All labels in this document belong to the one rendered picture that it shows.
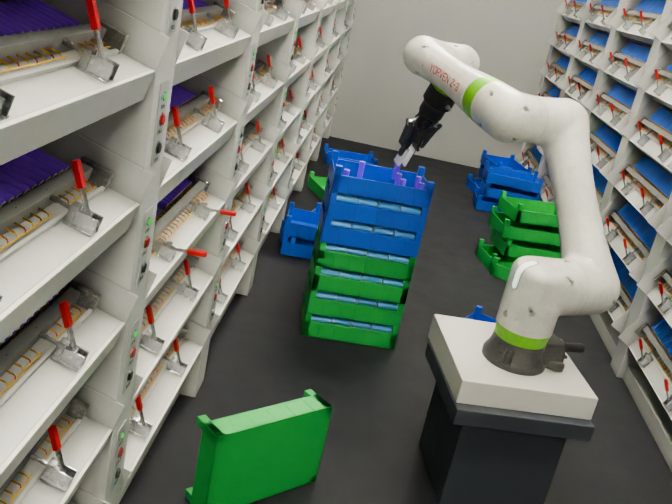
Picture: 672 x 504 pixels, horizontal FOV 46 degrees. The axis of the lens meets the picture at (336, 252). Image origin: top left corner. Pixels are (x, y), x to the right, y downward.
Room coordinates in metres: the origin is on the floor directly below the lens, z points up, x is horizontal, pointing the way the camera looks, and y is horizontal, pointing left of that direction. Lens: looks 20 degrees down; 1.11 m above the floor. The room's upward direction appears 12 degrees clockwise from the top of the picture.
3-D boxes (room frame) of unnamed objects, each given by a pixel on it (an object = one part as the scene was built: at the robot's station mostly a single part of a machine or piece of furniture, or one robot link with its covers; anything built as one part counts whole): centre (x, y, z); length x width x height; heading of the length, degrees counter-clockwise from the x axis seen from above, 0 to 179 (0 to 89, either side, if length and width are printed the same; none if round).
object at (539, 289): (1.70, -0.47, 0.49); 0.16 x 0.13 x 0.19; 120
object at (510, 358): (1.72, -0.51, 0.37); 0.26 x 0.15 x 0.06; 110
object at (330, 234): (2.40, -0.08, 0.36); 0.30 x 0.20 x 0.08; 97
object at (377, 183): (2.40, -0.08, 0.52); 0.30 x 0.20 x 0.08; 97
